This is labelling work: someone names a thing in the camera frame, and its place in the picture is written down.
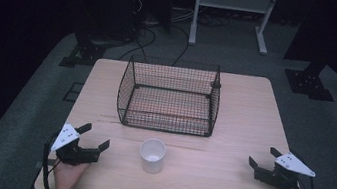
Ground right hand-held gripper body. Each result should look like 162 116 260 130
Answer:
252 146 320 189

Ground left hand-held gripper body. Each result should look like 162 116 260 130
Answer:
48 120 103 170

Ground white cup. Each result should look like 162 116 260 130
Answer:
136 136 169 177

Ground black wire mesh basket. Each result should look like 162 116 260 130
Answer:
112 50 226 141

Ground person's left hand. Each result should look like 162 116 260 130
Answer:
49 156 92 189

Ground black stand base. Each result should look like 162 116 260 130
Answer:
58 28 109 74
280 55 337 104

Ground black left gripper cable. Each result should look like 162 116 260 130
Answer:
28 128 66 189

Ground black floor cable bundle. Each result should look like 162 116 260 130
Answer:
196 10 233 31

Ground white floor cable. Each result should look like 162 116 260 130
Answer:
168 5 196 25

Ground white metal stand frame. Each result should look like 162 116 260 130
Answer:
187 0 281 58

